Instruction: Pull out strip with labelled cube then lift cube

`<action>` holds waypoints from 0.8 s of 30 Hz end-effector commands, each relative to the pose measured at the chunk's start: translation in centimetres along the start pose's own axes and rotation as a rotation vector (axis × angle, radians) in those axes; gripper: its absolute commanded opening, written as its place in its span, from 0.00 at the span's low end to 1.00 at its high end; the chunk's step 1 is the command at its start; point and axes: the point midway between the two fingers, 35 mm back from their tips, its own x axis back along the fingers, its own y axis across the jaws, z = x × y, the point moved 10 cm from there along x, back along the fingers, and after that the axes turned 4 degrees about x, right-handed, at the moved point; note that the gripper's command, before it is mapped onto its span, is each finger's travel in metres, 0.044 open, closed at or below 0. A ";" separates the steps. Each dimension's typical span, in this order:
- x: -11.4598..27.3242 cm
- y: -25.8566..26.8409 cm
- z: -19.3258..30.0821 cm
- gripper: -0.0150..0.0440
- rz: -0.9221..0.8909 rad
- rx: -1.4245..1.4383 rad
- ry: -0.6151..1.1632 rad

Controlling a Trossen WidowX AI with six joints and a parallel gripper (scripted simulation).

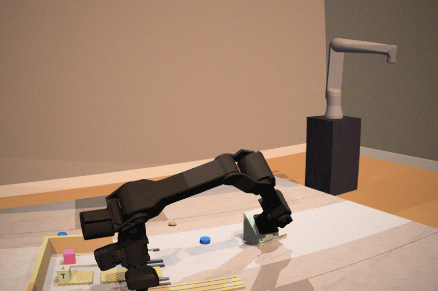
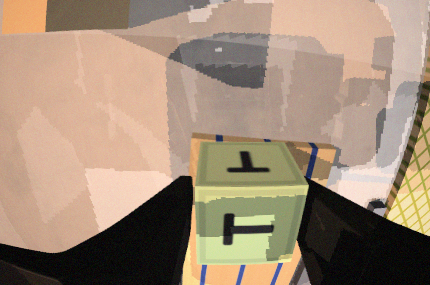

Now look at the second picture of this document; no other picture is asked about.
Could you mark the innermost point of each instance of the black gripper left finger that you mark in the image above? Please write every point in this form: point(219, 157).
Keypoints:
point(146, 247)

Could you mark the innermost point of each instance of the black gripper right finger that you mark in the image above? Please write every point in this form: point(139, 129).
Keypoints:
point(345, 244)

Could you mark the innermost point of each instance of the orange strip with blue stripes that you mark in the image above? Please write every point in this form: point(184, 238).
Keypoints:
point(315, 162)

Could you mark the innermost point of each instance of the yellow patterned flat strip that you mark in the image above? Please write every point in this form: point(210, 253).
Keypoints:
point(408, 202)

